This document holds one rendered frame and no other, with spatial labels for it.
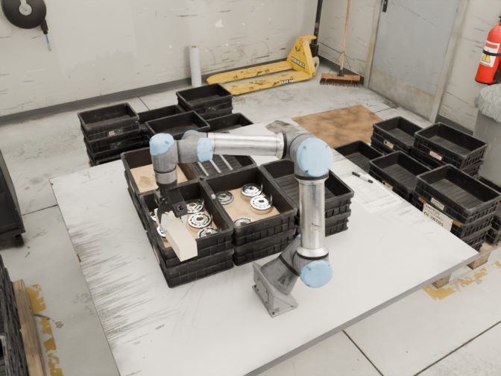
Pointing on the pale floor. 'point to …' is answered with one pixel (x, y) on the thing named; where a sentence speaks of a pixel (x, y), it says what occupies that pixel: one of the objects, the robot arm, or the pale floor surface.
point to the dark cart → (9, 207)
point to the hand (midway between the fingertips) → (174, 228)
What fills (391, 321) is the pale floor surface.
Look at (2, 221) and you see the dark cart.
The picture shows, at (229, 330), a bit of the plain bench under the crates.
